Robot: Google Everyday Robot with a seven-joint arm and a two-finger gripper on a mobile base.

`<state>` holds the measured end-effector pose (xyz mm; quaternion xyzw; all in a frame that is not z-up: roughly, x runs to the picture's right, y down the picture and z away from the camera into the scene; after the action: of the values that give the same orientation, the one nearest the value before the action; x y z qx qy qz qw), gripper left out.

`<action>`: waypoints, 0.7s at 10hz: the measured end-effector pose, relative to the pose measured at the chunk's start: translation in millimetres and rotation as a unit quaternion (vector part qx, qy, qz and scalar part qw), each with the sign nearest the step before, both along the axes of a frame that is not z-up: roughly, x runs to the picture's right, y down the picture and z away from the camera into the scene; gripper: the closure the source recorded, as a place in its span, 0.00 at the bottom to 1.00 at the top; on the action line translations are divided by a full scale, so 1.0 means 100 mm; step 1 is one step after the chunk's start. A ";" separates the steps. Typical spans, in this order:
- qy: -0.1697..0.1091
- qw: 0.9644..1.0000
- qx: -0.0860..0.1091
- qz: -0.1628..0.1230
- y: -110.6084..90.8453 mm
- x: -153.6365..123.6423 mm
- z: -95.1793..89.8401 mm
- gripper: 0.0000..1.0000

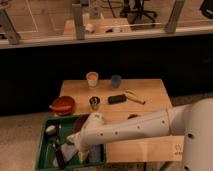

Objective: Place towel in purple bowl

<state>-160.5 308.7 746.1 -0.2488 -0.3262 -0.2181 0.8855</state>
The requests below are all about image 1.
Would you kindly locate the yellow banana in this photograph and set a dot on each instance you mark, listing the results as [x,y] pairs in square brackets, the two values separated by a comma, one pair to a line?
[133,97]

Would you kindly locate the blue cup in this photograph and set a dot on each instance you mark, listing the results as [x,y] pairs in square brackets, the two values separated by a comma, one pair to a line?
[115,81]

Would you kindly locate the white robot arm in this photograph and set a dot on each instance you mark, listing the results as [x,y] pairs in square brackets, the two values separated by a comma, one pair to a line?
[193,121]

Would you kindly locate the small metal cup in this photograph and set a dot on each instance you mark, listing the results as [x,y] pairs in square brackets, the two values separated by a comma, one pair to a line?
[94,102]

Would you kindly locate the dark purple bowl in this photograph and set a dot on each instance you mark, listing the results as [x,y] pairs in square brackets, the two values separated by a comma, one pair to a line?
[79,122]

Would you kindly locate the white round object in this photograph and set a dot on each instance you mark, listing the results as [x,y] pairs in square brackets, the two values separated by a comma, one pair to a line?
[50,130]

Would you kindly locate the black handled utensil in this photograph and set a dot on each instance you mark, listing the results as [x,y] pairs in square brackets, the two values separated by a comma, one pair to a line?
[58,152]

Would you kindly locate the grey metal post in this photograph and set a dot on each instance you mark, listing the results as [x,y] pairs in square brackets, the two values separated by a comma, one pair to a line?
[10,32]
[78,21]
[174,16]

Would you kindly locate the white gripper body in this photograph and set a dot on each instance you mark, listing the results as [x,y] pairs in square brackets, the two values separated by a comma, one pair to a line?
[83,150]

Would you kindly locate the grey metal post right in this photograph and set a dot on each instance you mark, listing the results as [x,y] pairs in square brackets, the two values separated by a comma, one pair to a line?
[174,16]

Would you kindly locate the black office chair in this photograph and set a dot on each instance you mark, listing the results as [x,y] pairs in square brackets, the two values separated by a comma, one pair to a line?
[138,11]

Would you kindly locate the red bowl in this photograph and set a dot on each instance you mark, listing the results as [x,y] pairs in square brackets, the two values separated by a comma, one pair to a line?
[63,105]

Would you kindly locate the grey metal post middle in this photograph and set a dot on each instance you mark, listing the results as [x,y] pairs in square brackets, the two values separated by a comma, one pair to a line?
[78,21]

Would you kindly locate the black rectangular sponge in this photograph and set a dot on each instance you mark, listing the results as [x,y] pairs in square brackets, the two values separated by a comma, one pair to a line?
[116,99]

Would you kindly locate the green plastic tray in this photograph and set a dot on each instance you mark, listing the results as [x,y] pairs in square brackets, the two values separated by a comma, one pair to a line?
[45,156]

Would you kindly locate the grey metal post left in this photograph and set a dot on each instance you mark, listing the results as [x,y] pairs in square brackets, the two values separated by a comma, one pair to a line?
[10,32]

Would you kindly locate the grey towel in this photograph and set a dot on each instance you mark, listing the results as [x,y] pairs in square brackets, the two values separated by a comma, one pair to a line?
[69,151]

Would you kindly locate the wooden background table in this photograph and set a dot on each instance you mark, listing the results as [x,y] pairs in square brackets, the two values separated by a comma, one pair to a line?
[100,25]

